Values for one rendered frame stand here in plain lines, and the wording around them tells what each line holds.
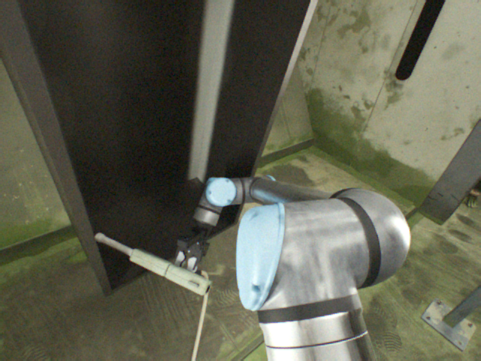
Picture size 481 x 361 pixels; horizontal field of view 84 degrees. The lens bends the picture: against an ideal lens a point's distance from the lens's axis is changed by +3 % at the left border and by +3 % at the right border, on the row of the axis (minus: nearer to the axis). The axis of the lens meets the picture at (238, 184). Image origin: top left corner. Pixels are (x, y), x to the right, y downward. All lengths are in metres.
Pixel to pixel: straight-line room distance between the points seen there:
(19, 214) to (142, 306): 0.83
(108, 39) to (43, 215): 1.20
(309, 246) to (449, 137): 2.09
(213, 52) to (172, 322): 1.21
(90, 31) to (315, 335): 0.82
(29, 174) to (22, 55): 1.40
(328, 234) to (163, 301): 1.29
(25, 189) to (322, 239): 1.70
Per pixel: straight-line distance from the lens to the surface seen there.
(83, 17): 0.86
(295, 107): 2.74
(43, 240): 1.88
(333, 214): 0.32
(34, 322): 1.68
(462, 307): 1.83
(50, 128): 0.54
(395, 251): 0.36
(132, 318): 1.52
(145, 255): 1.02
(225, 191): 0.84
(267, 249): 0.28
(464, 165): 2.37
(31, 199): 1.85
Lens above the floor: 1.37
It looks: 37 degrees down
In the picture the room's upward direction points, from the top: 6 degrees clockwise
